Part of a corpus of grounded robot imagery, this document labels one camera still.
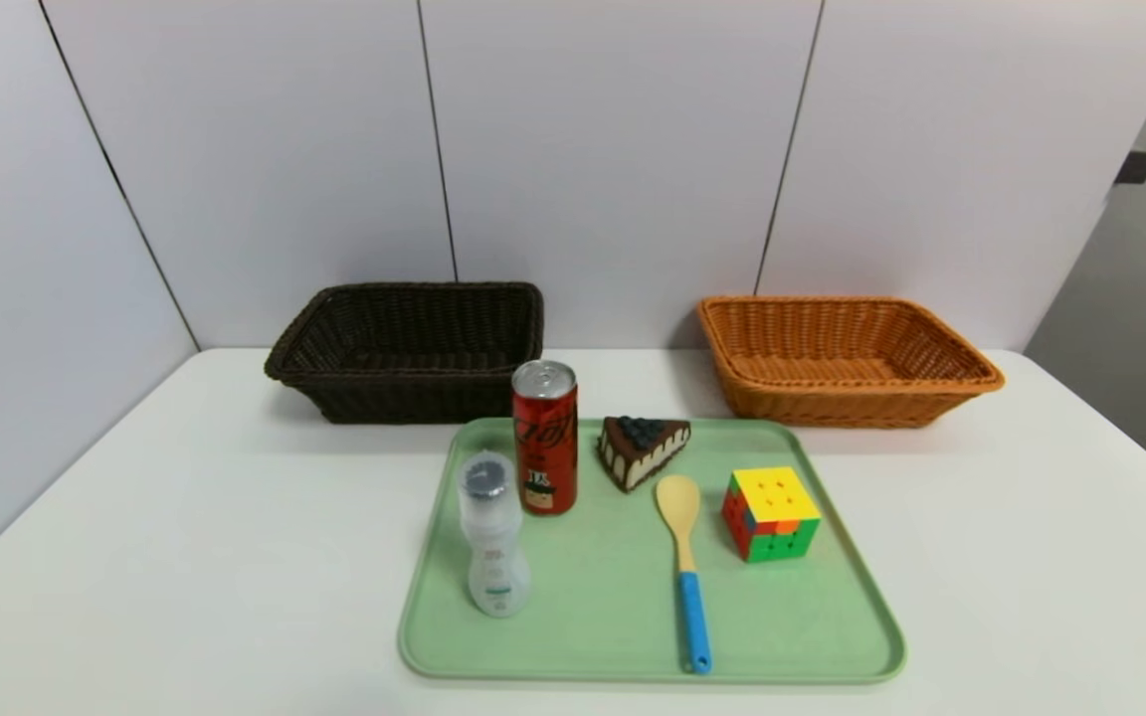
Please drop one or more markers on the dark brown wicker basket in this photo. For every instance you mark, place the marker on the dark brown wicker basket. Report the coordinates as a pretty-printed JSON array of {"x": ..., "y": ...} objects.
[{"x": 404, "y": 398}]

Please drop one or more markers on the red soda can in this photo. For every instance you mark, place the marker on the red soda can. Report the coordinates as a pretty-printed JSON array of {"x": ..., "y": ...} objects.
[{"x": 545, "y": 447}]

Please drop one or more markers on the light green plastic tray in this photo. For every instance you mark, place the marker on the light green plastic tray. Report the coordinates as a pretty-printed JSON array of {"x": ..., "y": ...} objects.
[{"x": 593, "y": 597}]

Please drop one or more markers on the black wall bracket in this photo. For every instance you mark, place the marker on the black wall bracket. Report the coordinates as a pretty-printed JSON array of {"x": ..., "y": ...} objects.
[{"x": 1137, "y": 167}]

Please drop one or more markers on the colourful puzzle cube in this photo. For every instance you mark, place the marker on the colourful puzzle cube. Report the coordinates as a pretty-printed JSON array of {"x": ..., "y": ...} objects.
[{"x": 774, "y": 497}]

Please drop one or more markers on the white translucent plastic bottle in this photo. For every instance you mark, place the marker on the white translucent plastic bottle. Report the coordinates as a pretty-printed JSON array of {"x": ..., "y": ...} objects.
[{"x": 493, "y": 547}]

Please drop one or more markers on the chocolate blueberry cake slice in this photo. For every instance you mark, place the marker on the chocolate blueberry cake slice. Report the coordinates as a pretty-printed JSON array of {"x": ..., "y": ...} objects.
[{"x": 638, "y": 452}]

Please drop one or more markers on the orange wicker basket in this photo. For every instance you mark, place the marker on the orange wicker basket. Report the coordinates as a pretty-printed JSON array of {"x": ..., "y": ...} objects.
[{"x": 832, "y": 403}]

